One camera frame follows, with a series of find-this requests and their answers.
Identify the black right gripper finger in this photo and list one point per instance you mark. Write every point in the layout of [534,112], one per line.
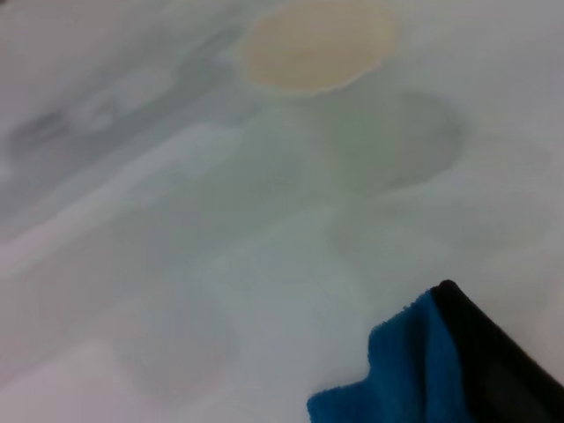
[506,374]

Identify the blue rag with black trim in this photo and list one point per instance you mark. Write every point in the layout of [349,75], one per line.
[396,379]

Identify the white paper cup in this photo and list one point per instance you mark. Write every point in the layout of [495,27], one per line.
[317,48]

